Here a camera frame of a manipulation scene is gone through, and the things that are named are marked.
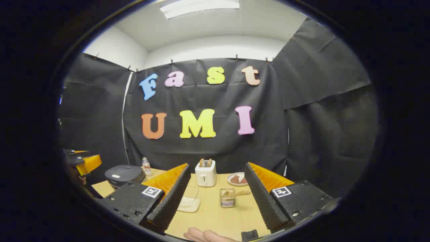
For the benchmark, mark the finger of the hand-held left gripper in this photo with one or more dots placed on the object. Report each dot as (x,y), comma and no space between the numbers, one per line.
(89,164)
(75,158)

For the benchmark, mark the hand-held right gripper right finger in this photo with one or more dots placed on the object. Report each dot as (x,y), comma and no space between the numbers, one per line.
(263,201)

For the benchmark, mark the brown meat piece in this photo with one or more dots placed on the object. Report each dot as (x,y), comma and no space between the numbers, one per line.
(234,179)
(243,180)

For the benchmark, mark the small clear bottle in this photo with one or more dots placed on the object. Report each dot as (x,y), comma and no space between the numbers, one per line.
(146,168)

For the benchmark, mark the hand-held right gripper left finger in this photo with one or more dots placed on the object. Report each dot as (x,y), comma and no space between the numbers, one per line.
(171,198)

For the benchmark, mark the white toaster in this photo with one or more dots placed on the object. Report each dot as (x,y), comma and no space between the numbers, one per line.
(205,176)

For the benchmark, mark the ceiling light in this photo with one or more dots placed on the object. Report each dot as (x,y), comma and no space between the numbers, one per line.
(198,7)

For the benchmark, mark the white round plate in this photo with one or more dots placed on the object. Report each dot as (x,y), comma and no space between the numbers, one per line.
(242,175)

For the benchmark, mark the clear rice container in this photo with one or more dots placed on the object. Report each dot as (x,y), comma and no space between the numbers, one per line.
(191,205)

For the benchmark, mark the wooden spoon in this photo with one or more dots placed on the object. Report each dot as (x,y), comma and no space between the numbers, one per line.
(242,193)

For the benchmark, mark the toast slice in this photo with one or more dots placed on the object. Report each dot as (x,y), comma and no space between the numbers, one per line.
(209,163)
(202,163)

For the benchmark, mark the black silver rice cooker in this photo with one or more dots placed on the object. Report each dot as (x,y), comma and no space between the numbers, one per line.
(122,174)

